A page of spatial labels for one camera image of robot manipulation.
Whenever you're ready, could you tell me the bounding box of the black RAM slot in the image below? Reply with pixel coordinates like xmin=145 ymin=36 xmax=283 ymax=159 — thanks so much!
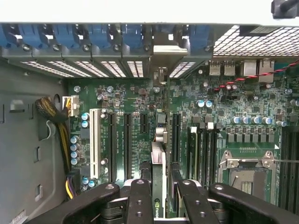
xmin=200 ymin=127 xmax=210 ymax=187
xmin=209 ymin=127 xmax=218 ymax=187

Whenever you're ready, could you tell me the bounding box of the short expansion slot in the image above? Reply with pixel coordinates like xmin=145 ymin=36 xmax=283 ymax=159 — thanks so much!
xmin=139 ymin=112 xmax=148 ymax=134

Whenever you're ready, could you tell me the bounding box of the grey power supply unit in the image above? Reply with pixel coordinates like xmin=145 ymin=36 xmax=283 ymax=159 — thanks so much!
xmin=0 ymin=58 xmax=68 ymax=224

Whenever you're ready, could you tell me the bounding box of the blue slot bracket latch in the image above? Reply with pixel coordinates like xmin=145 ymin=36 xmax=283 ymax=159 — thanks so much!
xmin=121 ymin=24 xmax=143 ymax=49
xmin=54 ymin=24 xmax=76 ymax=49
xmin=88 ymin=24 xmax=110 ymax=49
xmin=189 ymin=24 xmax=212 ymax=51
xmin=18 ymin=24 xmax=42 ymax=49

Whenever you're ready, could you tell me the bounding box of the green motherboard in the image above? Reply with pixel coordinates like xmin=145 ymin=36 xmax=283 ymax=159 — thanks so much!
xmin=67 ymin=58 xmax=299 ymax=206

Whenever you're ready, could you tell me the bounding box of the long expansion slot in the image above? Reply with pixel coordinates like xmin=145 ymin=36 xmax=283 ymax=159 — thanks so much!
xmin=171 ymin=112 xmax=182 ymax=164
xmin=123 ymin=112 xmax=133 ymax=182
xmin=107 ymin=112 xmax=117 ymax=183

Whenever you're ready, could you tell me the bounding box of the yellow and black wire bundle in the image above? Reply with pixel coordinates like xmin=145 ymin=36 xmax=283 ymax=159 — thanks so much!
xmin=35 ymin=97 xmax=75 ymax=200

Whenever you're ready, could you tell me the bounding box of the white expansion slot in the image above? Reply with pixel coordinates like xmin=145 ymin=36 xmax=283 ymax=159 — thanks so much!
xmin=89 ymin=108 xmax=101 ymax=180

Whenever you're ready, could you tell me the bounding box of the silver USB port block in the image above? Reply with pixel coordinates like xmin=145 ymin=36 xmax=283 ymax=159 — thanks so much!
xmin=209 ymin=60 xmax=236 ymax=77

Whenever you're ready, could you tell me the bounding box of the red and black twisted wire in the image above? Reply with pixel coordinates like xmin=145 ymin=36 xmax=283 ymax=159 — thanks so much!
xmin=214 ymin=59 xmax=299 ymax=92

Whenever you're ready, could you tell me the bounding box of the CPU socket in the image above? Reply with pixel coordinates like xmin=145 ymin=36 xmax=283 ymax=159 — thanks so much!
xmin=219 ymin=150 xmax=282 ymax=210

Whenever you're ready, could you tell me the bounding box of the silver network port block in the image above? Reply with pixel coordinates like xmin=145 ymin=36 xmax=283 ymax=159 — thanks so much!
xmin=242 ymin=59 xmax=275 ymax=84

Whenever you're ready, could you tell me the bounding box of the installed RAM stick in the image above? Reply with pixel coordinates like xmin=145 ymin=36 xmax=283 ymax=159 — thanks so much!
xmin=188 ymin=127 xmax=199 ymax=182

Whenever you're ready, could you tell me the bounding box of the white power connector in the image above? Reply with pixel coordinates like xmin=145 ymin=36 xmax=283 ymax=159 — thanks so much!
xmin=62 ymin=95 xmax=80 ymax=118

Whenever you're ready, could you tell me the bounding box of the open PC case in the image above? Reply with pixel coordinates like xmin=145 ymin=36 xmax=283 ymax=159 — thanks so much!
xmin=0 ymin=22 xmax=299 ymax=224

